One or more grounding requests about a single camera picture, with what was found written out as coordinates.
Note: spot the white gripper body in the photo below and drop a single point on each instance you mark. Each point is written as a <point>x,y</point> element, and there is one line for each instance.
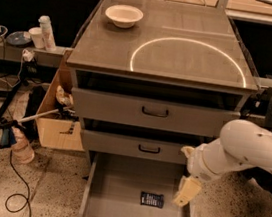
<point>199,163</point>

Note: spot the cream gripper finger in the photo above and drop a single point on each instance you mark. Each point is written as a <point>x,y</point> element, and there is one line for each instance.
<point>187,150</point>
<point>188,188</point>

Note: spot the dark blue rxbar chocolate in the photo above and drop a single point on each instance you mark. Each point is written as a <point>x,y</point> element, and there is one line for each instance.
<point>153,200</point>

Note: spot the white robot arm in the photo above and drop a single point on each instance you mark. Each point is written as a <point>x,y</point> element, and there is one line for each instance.
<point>241,145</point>

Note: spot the grey open bottom drawer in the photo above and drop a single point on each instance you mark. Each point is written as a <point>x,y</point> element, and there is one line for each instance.
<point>115,184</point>

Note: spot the grey drawer cabinet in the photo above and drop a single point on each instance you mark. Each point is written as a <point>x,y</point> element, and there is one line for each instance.
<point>176,53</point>

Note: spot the grey middle drawer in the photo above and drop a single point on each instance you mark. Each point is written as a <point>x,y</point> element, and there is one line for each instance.
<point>130,146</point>

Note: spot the grey top drawer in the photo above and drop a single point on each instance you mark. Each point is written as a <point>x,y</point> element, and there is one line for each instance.
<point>150,113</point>

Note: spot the cardboard box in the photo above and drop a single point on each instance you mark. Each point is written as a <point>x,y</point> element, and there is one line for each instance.
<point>56,129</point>

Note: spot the grabber stick tool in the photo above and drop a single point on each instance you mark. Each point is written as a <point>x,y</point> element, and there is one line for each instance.
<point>13,123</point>

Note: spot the crumpled paper bag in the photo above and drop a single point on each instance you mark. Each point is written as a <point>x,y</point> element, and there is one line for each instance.
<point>63,97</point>

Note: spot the white paper bowl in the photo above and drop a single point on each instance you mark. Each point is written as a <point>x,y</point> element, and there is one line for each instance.
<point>124,16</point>

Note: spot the white spray bottle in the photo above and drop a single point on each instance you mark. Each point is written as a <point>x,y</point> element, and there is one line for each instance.
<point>47,33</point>

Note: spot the white power adapter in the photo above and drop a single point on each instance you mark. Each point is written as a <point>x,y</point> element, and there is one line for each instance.
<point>27,55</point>

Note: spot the white paper cup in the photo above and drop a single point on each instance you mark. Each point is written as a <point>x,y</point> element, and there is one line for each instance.
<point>37,38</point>

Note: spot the blue plate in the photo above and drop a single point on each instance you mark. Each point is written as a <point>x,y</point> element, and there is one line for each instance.
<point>20,39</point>

